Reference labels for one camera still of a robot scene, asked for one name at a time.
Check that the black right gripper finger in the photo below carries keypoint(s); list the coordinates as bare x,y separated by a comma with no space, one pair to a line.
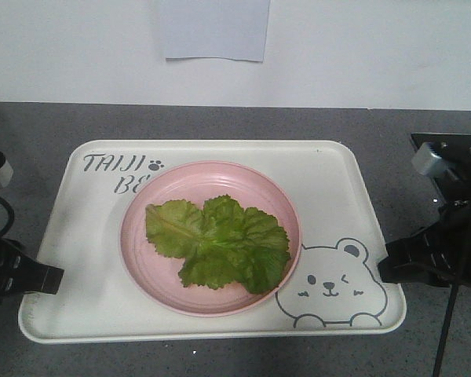
421,258

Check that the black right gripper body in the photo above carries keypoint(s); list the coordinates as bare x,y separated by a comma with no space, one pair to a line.
452,239

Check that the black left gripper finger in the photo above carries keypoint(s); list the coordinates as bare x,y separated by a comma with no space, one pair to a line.
20,274

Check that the cream bear serving tray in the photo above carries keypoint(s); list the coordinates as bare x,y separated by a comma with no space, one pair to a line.
334,289

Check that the pink round plate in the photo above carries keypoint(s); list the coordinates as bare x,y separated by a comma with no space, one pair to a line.
157,276

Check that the green lettuce leaf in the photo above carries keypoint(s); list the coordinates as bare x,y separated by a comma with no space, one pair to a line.
220,243

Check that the black glass cooktop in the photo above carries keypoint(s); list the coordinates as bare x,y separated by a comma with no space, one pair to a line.
456,148

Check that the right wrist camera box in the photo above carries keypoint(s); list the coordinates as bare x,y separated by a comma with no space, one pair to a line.
427,162

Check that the white paper sheet on wall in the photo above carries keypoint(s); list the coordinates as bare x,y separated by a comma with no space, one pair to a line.
231,30

